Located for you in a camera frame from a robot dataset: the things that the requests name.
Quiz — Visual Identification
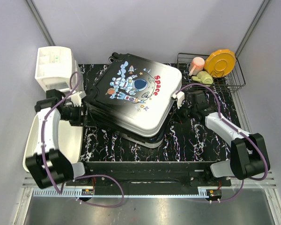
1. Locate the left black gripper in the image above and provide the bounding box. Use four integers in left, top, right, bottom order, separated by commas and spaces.
61, 103, 96, 127

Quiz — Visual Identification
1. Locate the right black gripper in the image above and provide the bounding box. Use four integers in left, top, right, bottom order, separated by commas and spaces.
170, 100, 196, 124

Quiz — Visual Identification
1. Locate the black white space suitcase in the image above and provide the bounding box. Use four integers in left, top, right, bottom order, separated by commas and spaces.
83, 52, 182, 148

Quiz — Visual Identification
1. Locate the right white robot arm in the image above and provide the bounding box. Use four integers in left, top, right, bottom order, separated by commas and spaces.
172, 91, 270, 186

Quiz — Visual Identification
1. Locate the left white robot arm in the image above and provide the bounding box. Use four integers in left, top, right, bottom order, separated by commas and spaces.
25, 89, 92, 192

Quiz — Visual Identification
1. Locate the white plastic basin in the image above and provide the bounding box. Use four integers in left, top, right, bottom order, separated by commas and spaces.
22, 115, 83, 172

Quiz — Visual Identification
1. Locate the green ceramic mug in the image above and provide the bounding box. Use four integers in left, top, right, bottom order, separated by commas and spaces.
192, 71, 214, 86

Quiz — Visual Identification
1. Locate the pink plastic cup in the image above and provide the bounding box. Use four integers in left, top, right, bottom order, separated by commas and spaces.
189, 57, 205, 76

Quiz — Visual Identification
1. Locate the white drawer organizer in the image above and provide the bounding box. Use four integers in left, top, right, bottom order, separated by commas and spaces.
35, 46, 84, 93

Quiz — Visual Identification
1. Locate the yellow round plate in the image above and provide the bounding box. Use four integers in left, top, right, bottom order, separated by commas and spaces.
204, 49, 236, 78

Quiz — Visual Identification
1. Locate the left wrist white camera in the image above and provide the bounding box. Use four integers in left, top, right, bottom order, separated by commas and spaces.
69, 91, 86, 106

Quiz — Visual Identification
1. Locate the wrist white camera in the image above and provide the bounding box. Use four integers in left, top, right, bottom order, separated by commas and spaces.
171, 91, 185, 109
69, 91, 86, 106

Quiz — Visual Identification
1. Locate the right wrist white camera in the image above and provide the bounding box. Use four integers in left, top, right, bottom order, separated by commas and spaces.
171, 91, 185, 109

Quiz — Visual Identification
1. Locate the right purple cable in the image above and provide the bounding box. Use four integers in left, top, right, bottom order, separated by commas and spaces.
175, 84, 271, 203

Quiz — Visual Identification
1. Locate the purple cable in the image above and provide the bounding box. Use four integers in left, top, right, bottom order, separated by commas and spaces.
41, 71, 125, 208
175, 84, 271, 203

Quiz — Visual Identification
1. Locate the black wire dish rack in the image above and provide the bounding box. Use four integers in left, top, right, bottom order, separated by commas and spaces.
177, 52, 246, 93

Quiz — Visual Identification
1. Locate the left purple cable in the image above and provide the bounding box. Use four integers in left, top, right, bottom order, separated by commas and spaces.
41, 71, 125, 208

